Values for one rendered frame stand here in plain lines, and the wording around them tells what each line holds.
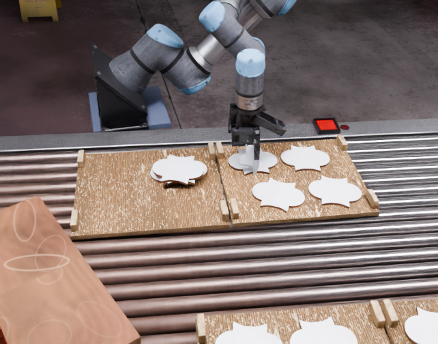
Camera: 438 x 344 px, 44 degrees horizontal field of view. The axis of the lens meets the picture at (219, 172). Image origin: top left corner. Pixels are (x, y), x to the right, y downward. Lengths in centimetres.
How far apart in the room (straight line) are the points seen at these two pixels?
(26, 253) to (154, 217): 36
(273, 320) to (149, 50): 103
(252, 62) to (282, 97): 243
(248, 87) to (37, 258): 68
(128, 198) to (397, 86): 298
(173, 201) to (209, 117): 210
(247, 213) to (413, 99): 274
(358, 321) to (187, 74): 103
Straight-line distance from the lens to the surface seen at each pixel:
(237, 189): 155
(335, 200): 155
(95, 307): 115
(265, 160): 165
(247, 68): 144
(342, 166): 169
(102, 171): 163
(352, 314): 130
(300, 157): 169
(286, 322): 125
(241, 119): 154
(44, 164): 172
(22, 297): 120
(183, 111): 364
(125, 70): 191
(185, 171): 156
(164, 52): 189
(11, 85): 412
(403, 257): 149
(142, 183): 157
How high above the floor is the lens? 194
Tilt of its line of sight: 38 degrees down
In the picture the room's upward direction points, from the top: 2 degrees clockwise
